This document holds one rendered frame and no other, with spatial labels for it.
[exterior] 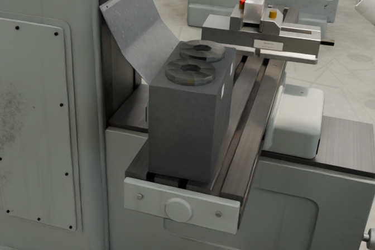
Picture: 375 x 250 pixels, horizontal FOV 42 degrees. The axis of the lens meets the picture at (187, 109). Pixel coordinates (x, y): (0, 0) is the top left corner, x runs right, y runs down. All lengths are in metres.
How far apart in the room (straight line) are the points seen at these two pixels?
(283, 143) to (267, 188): 0.15
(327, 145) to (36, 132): 0.86
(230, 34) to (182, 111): 0.65
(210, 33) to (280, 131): 0.36
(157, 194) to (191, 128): 0.15
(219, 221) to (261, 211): 0.59
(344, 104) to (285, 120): 2.04
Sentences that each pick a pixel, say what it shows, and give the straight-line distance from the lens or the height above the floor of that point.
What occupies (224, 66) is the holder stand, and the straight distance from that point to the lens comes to 0.92.
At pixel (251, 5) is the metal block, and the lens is 1.46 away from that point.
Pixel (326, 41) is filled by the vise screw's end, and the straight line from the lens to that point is 1.51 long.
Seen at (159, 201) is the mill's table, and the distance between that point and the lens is 0.94.
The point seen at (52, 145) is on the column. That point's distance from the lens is 1.54.
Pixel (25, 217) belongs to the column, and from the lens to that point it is 1.78.
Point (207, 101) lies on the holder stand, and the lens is 0.83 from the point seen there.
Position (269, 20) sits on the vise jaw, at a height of 1.06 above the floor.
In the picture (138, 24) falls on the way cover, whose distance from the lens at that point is 1.48.
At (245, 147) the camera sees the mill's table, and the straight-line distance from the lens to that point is 1.03.
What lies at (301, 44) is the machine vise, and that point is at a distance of 1.46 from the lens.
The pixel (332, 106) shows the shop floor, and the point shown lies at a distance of 3.34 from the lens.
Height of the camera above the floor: 1.51
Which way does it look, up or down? 29 degrees down
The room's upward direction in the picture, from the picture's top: 3 degrees clockwise
